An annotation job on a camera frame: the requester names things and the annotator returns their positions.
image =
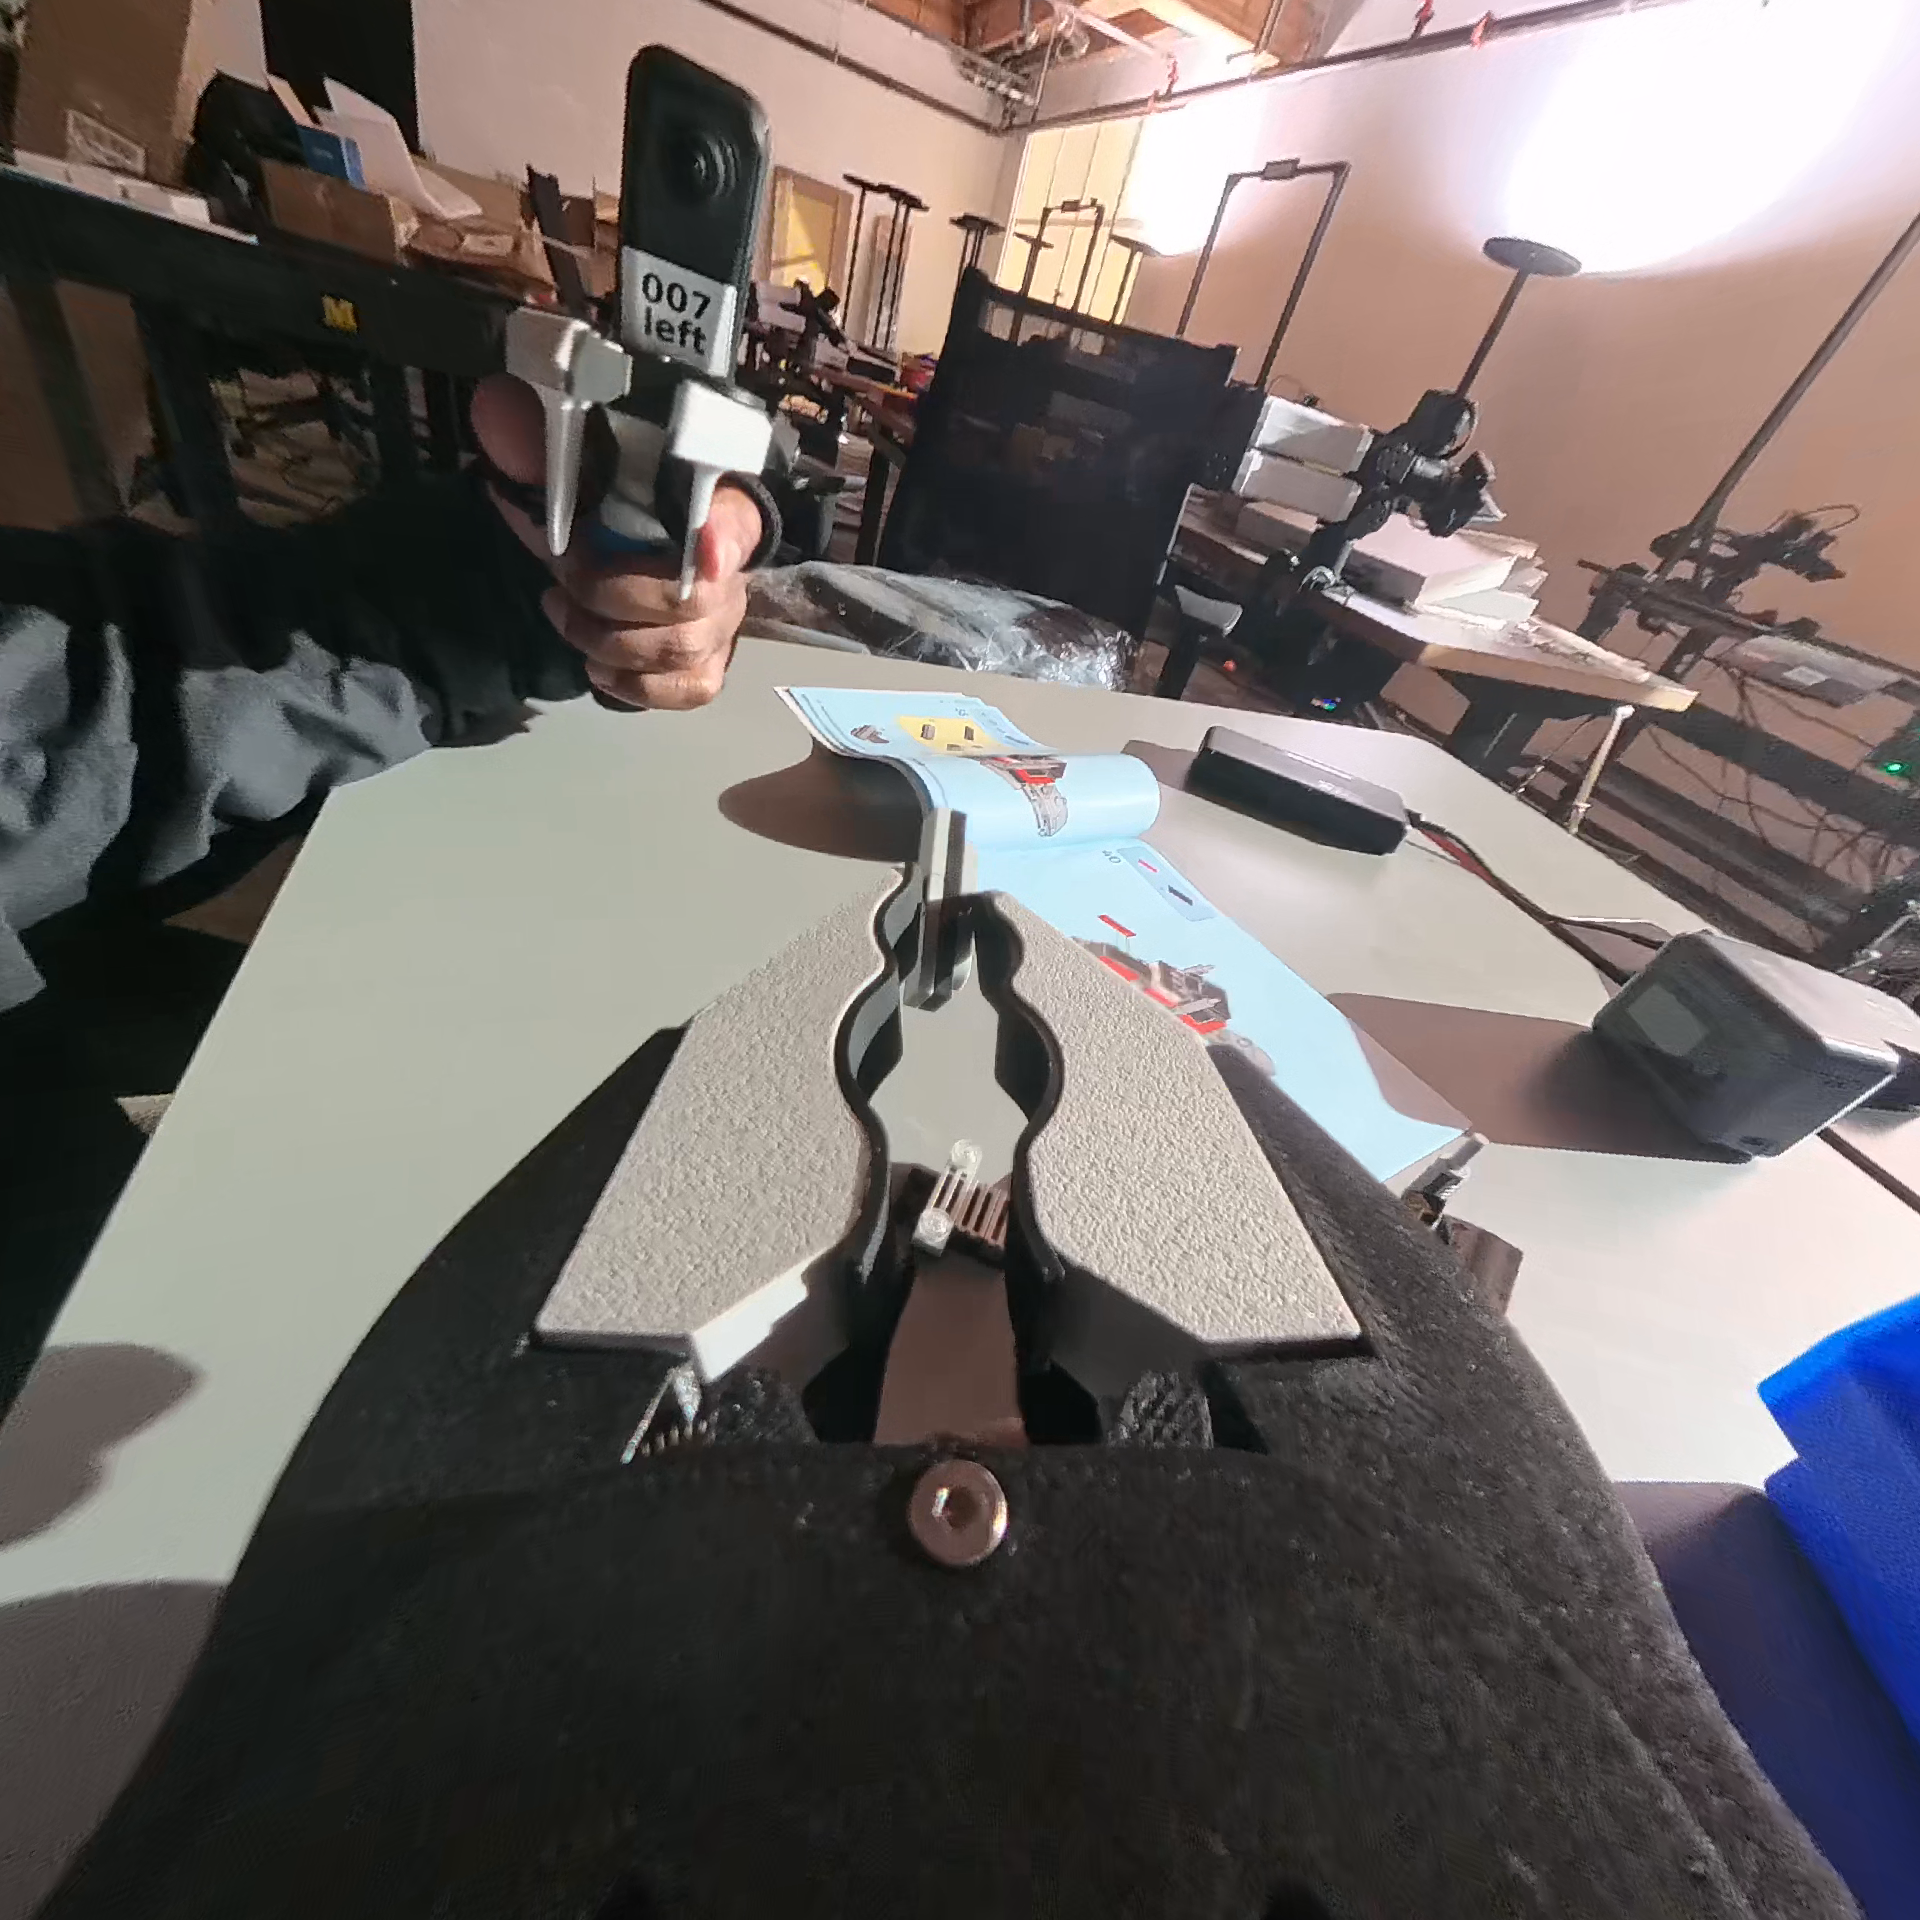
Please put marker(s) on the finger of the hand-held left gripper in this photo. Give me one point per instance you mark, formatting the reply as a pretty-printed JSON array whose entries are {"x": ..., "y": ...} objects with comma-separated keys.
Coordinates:
[
  {"x": 564, "y": 362},
  {"x": 721, "y": 430}
]

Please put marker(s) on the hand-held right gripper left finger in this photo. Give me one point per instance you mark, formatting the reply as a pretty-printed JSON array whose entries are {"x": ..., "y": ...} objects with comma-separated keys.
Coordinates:
[{"x": 721, "y": 1187}]

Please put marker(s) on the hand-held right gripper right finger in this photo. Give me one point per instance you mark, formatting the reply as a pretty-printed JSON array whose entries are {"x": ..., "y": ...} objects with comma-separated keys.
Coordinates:
[{"x": 1188, "y": 1187}]

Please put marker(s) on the small grey grille brick assembly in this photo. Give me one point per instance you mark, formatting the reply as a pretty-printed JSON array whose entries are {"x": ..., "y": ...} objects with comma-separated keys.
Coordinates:
[{"x": 960, "y": 1209}]

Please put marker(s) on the black toy brick plate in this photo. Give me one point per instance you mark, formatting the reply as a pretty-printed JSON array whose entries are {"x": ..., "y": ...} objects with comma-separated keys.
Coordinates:
[{"x": 939, "y": 933}]

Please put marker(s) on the person's left forearm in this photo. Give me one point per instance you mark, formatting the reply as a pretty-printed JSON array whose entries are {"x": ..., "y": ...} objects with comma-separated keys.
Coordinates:
[{"x": 226, "y": 720}]

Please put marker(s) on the grey desk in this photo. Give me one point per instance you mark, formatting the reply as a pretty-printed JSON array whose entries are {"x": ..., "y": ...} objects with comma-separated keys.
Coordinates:
[{"x": 523, "y": 933}]

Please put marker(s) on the black desk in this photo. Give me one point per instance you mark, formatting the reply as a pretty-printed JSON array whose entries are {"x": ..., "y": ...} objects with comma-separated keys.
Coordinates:
[{"x": 226, "y": 284}]

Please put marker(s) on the person's left hand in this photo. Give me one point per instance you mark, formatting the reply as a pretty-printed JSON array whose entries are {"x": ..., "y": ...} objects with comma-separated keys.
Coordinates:
[{"x": 646, "y": 631}]

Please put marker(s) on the blue instruction booklet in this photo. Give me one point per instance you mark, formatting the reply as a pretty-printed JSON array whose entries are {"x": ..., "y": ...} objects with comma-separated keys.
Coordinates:
[{"x": 1304, "y": 1003}]

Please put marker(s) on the black red toy truck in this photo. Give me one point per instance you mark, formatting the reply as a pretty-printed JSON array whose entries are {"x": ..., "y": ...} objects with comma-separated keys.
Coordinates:
[{"x": 1464, "y": 1230}]

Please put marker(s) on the plastic-wrapped chair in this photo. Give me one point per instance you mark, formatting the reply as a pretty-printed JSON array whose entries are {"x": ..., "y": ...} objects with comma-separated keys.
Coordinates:
[{"x": 932, "y": 621}]

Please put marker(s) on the black storage rack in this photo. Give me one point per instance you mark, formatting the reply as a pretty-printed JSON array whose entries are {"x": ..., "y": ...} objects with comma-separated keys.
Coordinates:
[{"x": 1050, "y": 453}]

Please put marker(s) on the black monitor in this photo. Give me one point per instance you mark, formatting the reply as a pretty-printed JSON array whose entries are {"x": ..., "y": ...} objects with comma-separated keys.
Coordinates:
[{"x": 339, "y": 55}]

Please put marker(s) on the black power bank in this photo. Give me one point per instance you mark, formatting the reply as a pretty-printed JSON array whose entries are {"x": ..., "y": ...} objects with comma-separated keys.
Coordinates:
[{"x": 1291, "y": 787}]

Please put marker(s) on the large cardboard box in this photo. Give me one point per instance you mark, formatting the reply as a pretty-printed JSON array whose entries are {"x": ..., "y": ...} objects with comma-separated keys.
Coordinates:
[{"x": 106, "y": 76}]

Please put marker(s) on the black box device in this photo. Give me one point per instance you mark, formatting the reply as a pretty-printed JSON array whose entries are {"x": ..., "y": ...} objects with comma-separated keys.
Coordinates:
[{"x": 1725, "y": 1035}]

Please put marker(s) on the white cardboard box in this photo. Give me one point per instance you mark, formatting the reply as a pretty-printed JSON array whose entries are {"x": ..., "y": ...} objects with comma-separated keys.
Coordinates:
[
  {"x": 1291, "y": 489},
  {"x": 1321, "y": 430}
]

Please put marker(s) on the wooden table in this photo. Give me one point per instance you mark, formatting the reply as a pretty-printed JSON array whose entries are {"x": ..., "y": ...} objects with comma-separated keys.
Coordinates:
[{"x": 1501, "y": 643}]

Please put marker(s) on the blue plastic bin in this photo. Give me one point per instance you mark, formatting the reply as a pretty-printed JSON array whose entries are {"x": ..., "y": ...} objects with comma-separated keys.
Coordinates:
[{"x": 1859, "y": 1441}]

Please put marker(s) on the black floor lamp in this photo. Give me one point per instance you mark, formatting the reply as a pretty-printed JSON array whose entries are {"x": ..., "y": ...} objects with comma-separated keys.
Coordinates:
[{"x": 1531, "y": 258}]

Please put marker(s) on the black frame stand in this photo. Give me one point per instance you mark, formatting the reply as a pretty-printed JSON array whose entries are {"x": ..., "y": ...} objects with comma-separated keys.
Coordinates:
[{"x": 1286, "y": 171}]

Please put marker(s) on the black camera rig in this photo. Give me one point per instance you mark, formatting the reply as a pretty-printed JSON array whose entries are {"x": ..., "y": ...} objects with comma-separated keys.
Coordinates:
[
  {"x": 1424, "y": 464},
  {"x": 1725, "y": 578}
]

